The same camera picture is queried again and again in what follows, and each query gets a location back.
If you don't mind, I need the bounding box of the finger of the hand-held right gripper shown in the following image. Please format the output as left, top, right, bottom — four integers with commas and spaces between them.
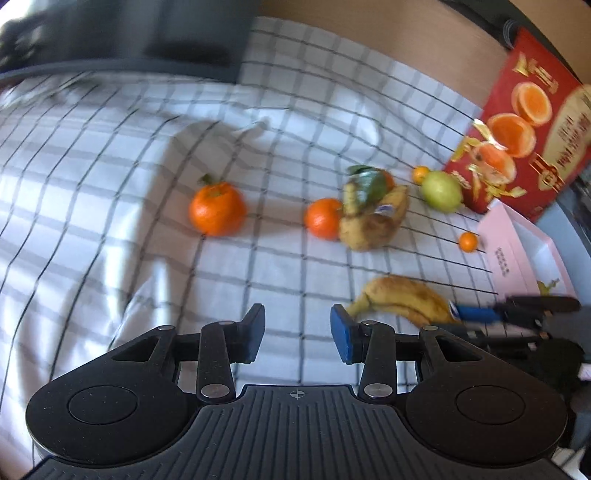
449, 295, 583, 329
434, 323, 553, 360

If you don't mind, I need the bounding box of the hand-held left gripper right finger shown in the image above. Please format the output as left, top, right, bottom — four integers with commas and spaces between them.
330, 305, 491, 401

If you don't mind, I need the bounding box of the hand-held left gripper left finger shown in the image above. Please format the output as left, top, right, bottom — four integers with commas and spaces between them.
108, 304, 267, 403

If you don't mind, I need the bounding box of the pink cardboard box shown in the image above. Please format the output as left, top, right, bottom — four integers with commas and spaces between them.
477, 198, 578, 305

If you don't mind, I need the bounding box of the yellow spotted banana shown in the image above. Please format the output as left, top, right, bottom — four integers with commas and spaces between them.
345, 274, 458, 329

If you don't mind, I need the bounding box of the brown overripe banana bunch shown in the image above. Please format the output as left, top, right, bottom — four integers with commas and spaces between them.
338, 185, 411, 252

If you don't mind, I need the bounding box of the round orange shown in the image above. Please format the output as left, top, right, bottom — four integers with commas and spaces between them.
304, 198, 345, 241

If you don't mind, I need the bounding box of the large mandarin with stem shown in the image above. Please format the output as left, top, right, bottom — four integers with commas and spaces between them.
188, 174, 247, 237

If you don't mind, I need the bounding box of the orange with green leaves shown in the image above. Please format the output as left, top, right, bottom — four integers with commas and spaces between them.
344, 165, 395, 217

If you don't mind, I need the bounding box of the red orange-print box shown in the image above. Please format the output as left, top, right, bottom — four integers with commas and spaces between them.
443, 27, 591, 223

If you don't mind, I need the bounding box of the white black checked cloth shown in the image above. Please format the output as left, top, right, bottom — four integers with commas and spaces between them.
0, 16, 502, 467

